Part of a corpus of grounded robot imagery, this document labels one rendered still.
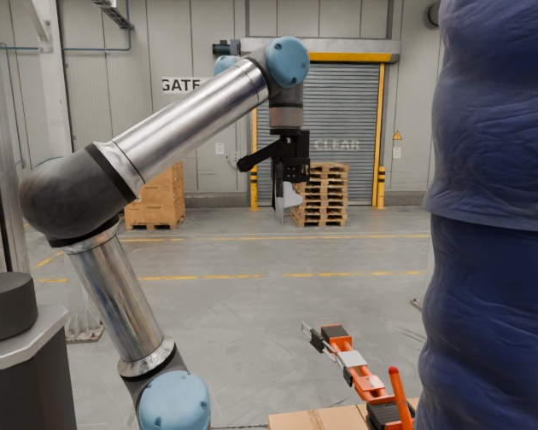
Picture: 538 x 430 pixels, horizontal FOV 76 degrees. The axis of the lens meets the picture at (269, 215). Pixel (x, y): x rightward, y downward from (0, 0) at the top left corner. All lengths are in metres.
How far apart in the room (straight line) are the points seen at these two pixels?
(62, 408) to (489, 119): 0.50
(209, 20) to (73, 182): 9.84
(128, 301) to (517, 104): 0.63
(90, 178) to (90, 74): 10.21
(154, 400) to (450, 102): 0.62
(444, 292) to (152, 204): 7.05
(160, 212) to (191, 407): 6.81
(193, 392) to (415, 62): 10.63
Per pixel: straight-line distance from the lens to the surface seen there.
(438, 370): 0.55
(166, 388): 0.70
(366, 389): 0.99
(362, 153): 10.14
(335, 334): 1.18
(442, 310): 0.51
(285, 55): 0.59
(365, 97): 10.22
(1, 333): 0.36
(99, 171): 0.50
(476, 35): 0.46
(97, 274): 0.67
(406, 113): 10.72
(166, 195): 7.28
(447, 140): 0.47
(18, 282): 0.36
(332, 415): 1.75
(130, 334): 0.72
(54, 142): 3.32
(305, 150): 0.78
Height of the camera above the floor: 1.68
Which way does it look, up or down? 11 degrees down
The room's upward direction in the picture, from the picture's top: straight up
